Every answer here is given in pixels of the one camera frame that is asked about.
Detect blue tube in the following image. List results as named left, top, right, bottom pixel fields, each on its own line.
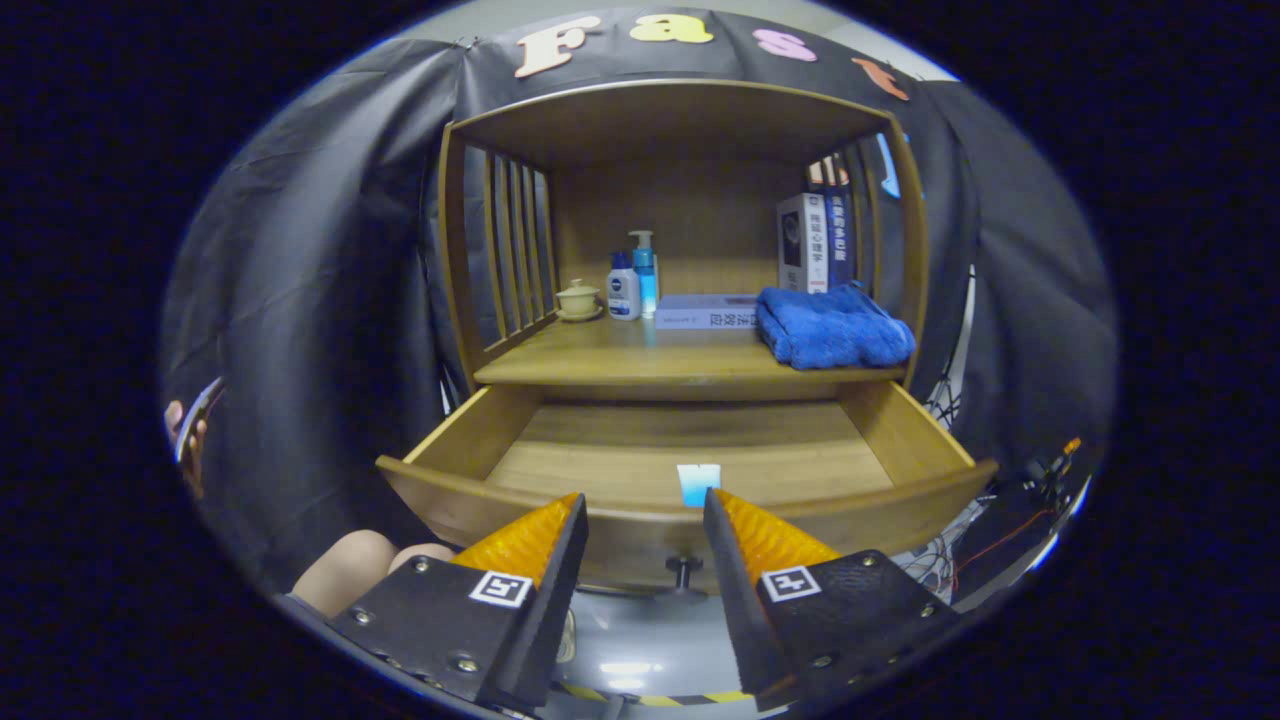
left=677, top=463, right=722, bottom=509

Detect upright white book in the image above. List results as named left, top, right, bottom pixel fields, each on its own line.
left=776, top=193, right=831, bottom=294

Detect lidded ceramic tea cup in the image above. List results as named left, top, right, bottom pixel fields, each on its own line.
left=555, top=278, right=604, bottom=323

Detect wooden cabinet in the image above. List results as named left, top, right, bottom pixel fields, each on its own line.
left=375, top=78, right=1001, bottom=596

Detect wooden drawer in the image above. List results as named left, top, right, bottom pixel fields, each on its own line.
left=375, top=380, right=1001, bottom=596

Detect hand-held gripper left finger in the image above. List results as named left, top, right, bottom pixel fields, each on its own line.
left=328, top=492, right=589, bottom=713

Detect tangled cables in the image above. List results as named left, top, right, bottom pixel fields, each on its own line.
left=895, top=495, right=1011, bottom=601

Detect black backdrop cloth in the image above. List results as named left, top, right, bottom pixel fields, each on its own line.
left=165, top=8, right=1116, bottom=591

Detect blue pump bottle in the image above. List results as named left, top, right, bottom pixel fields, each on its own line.
left=628, top=230, right=661, bottom=317

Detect wooden countertop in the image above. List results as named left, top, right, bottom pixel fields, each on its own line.
left=473, top=312, right=909, bottom=387

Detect flat white book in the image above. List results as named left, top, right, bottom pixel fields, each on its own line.
left=655, top=293, right=763, bottom=331

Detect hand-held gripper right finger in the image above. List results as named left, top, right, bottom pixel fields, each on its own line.
left=703, top=488, right=966, bottom=713

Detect upright blue book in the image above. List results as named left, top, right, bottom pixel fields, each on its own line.
left=825, top=190, right=857, bottom=289

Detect yellow black floor tape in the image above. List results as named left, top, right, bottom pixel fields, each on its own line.
left=555, top=683, right=756, bottom=708

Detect smartphone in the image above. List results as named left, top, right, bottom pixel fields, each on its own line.
left=175, top=377, right=225, bottom=463

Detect white bottle with blue cap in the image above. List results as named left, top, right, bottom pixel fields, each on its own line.
left=607, top=252, right=642, bottom=322

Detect black device with orange tip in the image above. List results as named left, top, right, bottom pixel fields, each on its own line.
left=1020, top=437, right=1086, bottom=501

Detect folded blue towel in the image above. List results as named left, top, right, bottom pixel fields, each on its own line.
left=755, top=283, right=917, bottom=372

